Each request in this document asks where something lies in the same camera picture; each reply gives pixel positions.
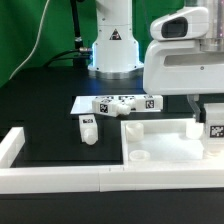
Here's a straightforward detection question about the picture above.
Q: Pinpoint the white cable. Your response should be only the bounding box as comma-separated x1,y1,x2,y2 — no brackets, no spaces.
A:
10,0,52,79

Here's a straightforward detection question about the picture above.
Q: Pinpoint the white tag sheet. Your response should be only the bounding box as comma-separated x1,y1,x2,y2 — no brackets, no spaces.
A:
71,94,160,114

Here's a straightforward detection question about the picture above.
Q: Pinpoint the white U-shaped obstacle fence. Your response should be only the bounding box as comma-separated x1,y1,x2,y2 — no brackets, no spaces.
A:
0,127,224,194

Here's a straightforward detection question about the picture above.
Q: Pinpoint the black cable bundle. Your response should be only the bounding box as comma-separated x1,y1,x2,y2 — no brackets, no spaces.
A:
46,47,94,68

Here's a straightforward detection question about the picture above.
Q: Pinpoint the black pole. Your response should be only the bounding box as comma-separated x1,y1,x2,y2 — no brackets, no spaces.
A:
70,0,86,68

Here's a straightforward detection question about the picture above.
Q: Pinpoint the white square tabletop part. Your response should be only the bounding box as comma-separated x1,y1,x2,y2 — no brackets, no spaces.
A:
121,118,224,169

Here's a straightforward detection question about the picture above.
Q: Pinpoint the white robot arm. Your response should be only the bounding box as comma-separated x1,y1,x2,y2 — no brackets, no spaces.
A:
88,0,224,115

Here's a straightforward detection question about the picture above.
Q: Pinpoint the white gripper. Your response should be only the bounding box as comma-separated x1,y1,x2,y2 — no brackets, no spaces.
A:
143,6,224,123

